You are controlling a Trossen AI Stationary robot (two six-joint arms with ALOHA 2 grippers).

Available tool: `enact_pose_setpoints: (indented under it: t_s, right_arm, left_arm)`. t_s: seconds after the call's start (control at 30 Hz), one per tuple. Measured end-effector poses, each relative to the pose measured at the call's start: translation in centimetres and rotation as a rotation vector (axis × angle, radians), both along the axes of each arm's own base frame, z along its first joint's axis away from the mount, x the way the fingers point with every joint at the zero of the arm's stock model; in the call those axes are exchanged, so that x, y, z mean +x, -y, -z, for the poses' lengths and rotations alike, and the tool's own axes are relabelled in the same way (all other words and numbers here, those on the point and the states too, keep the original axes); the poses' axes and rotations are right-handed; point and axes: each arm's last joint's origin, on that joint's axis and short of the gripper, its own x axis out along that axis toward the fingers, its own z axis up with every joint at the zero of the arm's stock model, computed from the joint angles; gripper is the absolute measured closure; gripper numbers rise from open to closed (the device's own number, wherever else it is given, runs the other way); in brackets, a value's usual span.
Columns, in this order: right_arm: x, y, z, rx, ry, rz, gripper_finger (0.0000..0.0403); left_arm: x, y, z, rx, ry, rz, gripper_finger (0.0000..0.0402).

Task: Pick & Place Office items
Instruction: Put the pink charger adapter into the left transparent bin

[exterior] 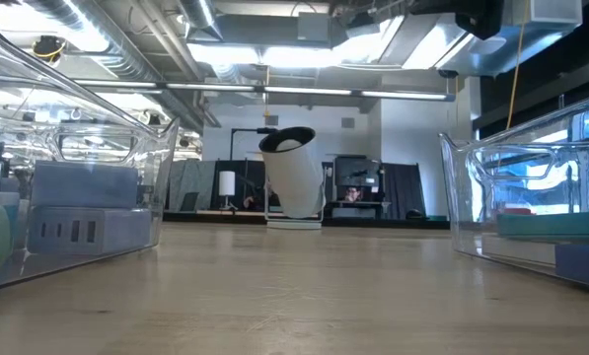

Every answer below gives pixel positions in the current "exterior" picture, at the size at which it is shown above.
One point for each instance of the white cylindrical cup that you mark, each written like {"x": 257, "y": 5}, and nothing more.
{"x": 294, "y": 182}

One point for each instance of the lavender multiport USB charger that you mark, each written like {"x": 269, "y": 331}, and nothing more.
{"x": 121, "y": 231}

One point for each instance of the white printed card box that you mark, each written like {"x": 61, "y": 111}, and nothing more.
{"x": 521, "y": 250}

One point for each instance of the teal printed card box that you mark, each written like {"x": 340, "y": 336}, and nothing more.
{"x": 550, "y": 224}

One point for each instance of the small teal wall charger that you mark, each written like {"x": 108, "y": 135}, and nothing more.
{"x": 15, "y": 222}

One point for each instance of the blue rectangular box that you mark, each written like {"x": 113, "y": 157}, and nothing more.
{"x": 585, "y": 266}

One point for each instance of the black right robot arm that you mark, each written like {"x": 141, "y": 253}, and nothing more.
{"x": 442, "y": 5}

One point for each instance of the dark office chair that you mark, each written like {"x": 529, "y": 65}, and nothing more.
{"x": 190, "y": 201}

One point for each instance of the person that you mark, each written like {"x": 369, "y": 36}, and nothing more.
{"x": 254, "y": 202}
{"x": 353, "y": 193}

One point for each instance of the black partition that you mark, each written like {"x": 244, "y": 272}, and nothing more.
{"x": 247, "y": 175}

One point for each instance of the black pole stand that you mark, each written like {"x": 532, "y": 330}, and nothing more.
{"x": 264, "y": 130}

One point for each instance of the black monitor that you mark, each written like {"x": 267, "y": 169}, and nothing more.
{"x": 358, "y": 170}

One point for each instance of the white table lamp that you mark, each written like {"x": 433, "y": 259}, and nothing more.
{"x": 227, "y": 183}

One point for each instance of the gray desk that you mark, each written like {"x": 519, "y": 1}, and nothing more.
{"x": 355, "y": 213}

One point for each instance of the ceiling light tube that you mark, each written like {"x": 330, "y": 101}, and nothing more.
{"x": 309, "y": 91}
{"x": 402, "y": 94}
{"x": 126, "y": 84}
{"x": 210, "y": 87}

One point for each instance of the gray curtain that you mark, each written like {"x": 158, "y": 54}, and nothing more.
{"x": 195, "y": 180}

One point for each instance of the dark curtain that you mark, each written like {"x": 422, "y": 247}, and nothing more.
{"x": 402, "y": 192}

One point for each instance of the bright ceiling light panel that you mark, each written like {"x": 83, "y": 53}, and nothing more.
{"x": 294, "y": 56}

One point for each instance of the gray ceiling box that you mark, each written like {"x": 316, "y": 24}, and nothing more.
{"x": 314, "y": 27}

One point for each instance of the clear plastic bin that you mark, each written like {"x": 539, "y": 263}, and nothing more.
{"x": 511, "y": 271}
{"x": 77, "y": 266}

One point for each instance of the gray wall vent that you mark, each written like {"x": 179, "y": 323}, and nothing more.
{"x": 348, "y": 122}
{"x": 271, "y": 120}

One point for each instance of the black table frame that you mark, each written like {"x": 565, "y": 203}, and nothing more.
{"x": 397, "y": 224}

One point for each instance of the black ceiling camera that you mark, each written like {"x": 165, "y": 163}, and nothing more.
{"x": 154, "y": 120}

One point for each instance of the round silver duct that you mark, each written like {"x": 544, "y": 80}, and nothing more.
{"x": 200, "y": 17}

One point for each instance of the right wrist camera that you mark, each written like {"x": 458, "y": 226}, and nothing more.
{"x": 479, "y": 24}

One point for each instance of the large silver duct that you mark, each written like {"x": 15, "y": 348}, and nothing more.
{"x": 536, "y": 49}

